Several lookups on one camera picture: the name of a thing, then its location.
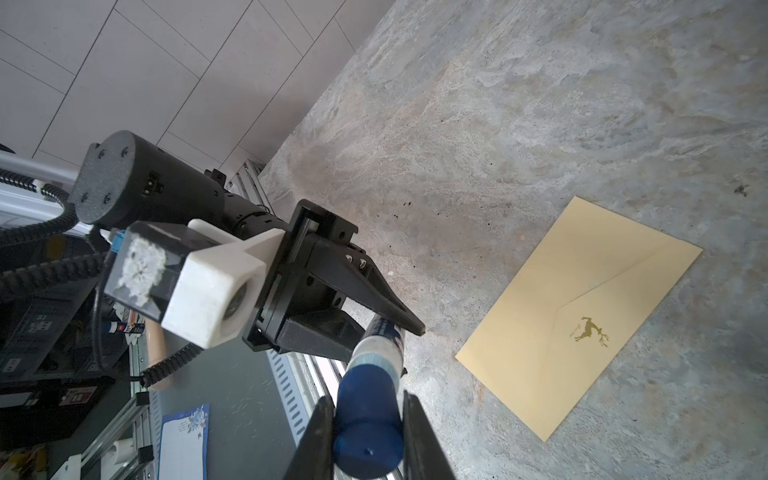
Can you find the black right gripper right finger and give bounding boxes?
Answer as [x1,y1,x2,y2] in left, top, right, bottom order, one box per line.
[403,391,456,480]

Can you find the white glue stick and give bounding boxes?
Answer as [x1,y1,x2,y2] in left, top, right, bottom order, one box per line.
[347,317,404,383]

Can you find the tan kraft envelope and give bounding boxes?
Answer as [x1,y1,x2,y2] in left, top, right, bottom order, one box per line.
[456,197,702,440]

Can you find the blue floral notepad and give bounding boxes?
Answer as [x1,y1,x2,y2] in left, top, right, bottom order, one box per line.
[157,404,210,480]

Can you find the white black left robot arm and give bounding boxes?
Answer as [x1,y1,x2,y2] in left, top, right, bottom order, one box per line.
[1,130,426,387]

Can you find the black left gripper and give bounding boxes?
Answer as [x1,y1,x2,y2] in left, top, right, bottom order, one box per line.
[242,200,426,362]

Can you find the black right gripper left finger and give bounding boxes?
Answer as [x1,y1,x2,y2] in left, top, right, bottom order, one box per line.
[283,395,335,480]

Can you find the dark blue glue cap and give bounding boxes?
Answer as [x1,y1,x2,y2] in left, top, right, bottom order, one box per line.
[332,365,404,479]

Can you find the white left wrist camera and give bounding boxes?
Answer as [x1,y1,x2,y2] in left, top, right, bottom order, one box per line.
[104,219,285,349]

